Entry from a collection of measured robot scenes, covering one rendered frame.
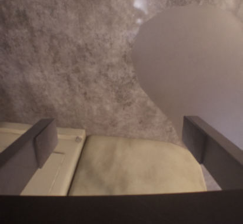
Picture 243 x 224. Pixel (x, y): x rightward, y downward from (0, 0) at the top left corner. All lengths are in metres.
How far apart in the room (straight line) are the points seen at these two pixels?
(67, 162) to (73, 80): 0.41
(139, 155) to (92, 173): 0.25
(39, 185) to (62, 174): 0.11
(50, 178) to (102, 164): 0.25
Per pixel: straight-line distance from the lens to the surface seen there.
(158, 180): 0.87
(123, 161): 0.90
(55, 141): 0.17
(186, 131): 0.16
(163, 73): 0.72
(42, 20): 0.74
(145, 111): 0.84
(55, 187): 0.89
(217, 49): 0.72
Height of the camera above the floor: 0.62
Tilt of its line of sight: 51 degrees down
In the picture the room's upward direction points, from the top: 170 degrees counter-clockwise
